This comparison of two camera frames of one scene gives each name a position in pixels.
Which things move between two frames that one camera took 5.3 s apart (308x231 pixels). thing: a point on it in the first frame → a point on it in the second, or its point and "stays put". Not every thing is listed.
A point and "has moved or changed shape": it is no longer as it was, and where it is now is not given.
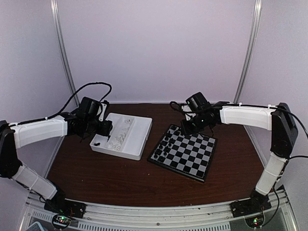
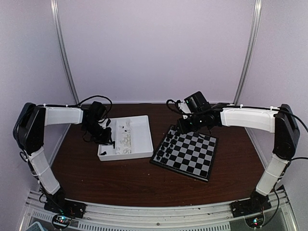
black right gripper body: (194, 128) stays put
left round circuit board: (61, 221) stays put
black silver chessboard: (191, 155) stays put
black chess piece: (161, 159) has moved or changed shape
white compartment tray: (128, 137) has moved or changed shape
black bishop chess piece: (169, 134) stays put
